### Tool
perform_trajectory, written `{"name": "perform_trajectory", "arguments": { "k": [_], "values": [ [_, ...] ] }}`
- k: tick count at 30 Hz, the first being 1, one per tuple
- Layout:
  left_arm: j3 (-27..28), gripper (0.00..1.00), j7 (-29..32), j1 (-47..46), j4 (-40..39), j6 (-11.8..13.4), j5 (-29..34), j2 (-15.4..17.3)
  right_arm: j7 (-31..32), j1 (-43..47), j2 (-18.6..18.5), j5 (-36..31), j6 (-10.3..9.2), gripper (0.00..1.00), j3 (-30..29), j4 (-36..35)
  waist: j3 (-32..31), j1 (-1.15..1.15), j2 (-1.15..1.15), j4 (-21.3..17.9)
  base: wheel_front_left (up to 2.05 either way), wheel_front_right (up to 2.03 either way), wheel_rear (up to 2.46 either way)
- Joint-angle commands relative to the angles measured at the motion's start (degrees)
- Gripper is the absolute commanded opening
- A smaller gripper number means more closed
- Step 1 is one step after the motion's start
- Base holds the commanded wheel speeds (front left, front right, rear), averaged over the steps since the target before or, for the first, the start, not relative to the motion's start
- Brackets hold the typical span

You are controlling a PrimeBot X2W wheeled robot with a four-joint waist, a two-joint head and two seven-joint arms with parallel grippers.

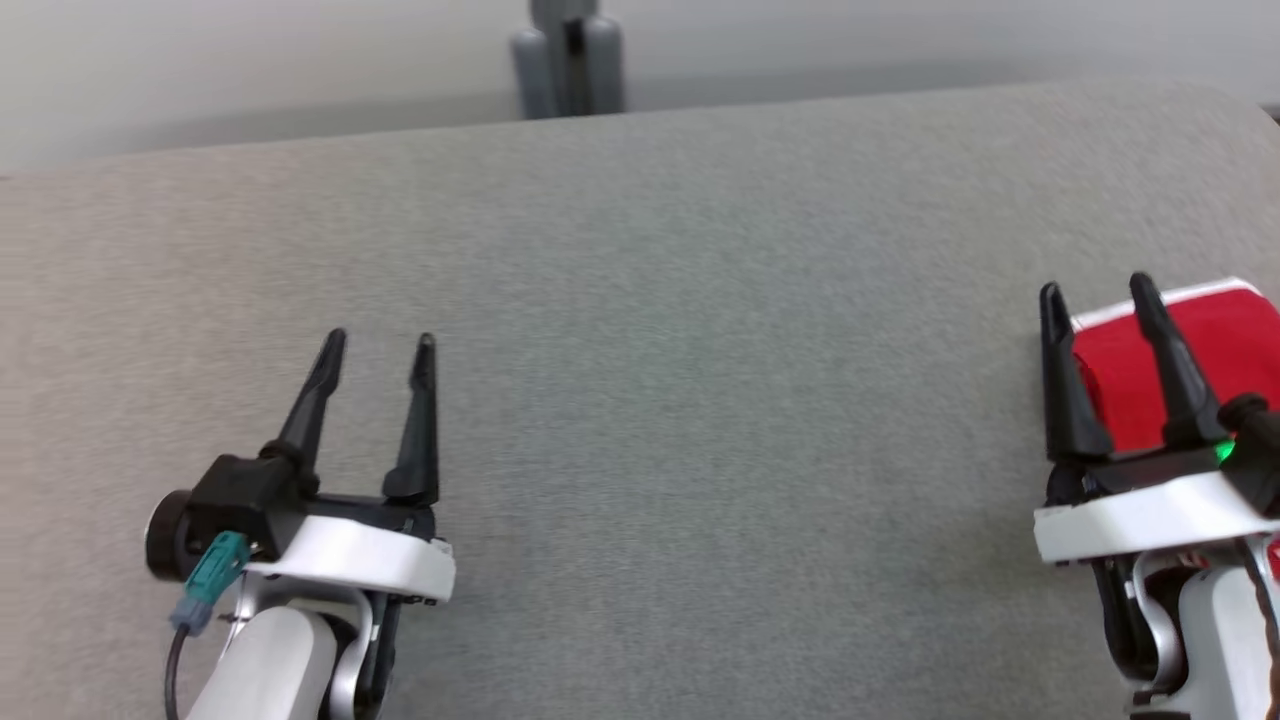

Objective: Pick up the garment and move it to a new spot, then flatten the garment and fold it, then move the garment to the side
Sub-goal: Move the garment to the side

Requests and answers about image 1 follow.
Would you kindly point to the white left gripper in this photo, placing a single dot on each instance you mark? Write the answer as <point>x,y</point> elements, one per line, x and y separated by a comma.
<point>370,555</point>

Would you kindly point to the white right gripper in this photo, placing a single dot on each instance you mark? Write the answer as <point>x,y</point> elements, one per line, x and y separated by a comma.
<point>1140,515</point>

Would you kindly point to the red and white jersey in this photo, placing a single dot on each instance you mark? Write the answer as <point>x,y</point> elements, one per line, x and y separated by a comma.
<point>1240,340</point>

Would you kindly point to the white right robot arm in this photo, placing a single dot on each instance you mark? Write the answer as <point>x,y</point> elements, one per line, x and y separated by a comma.
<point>1220,640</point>

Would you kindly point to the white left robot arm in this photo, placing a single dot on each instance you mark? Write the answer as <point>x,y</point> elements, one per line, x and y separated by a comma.
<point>270,660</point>

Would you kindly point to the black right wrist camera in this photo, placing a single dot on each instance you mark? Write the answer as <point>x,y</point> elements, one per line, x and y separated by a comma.
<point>1260,440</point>

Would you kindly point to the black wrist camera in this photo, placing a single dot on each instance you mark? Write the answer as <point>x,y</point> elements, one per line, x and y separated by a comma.
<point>240,495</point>
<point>1260,440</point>

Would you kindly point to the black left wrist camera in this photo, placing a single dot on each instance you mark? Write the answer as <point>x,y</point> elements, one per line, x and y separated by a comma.
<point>240,495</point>

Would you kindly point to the grey metal partition post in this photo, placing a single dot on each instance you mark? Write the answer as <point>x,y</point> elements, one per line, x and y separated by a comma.
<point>540,70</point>

